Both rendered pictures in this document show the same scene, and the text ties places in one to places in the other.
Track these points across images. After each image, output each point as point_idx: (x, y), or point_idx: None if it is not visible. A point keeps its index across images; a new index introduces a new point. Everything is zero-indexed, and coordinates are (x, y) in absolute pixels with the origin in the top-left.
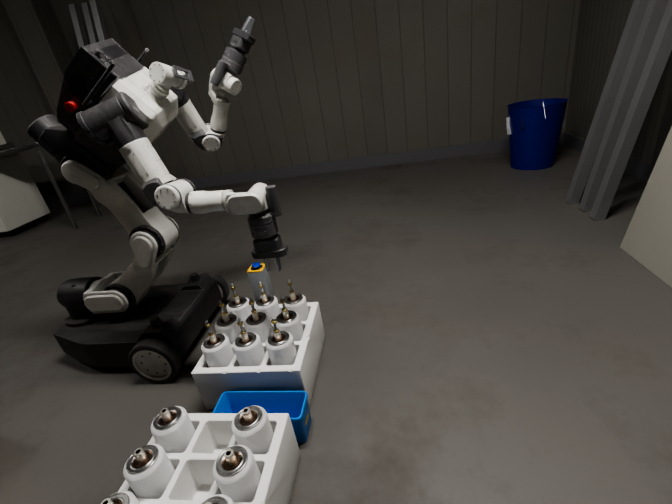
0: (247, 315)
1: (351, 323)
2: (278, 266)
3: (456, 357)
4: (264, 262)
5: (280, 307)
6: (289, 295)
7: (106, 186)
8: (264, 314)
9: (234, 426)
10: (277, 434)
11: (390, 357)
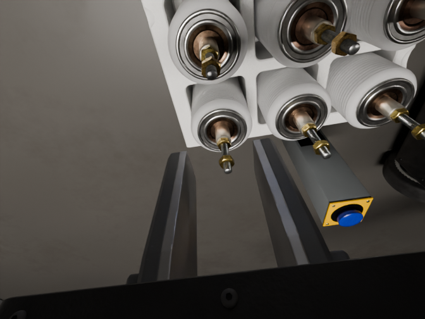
0: (343, 78)
1: (159, 136)
2: (164, 180)
3: None
4: (302, 204)
5: (265, 124)
6: (237, 141)
7: None
8: (286, 51)
9: None
10: None
11: (54, 68)
